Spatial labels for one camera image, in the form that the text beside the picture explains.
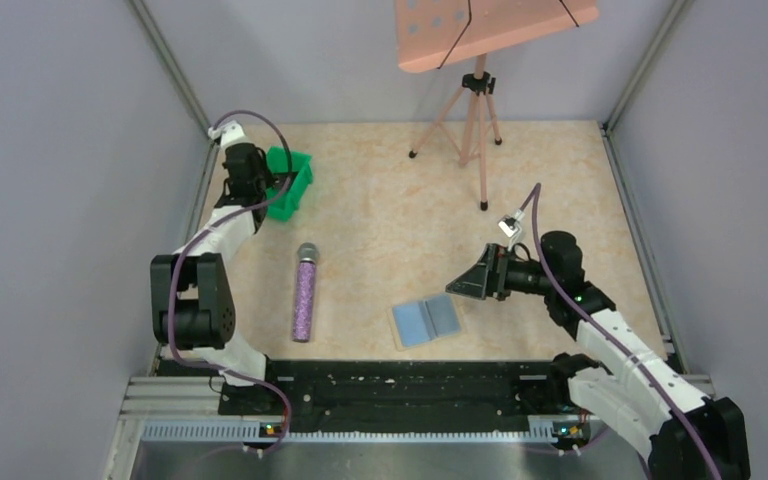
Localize beige card holder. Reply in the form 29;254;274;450
389;293;466;350

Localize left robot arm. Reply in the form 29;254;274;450
150;141;276;387

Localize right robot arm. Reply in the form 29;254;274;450
445;231;751;479

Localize green plastic bin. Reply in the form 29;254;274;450
266;146;314;222

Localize purple glitter microphone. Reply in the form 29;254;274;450
292;242;319;343

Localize pink music stand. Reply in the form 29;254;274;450
393;0;600;211

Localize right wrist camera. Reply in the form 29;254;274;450
497;210;524;248

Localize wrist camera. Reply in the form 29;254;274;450
207;120;249;151
497;210;524;248

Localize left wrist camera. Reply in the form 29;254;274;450
207;120;249;151

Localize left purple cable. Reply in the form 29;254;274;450
166;109;294;425

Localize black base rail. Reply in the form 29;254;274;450
218;360;598;442

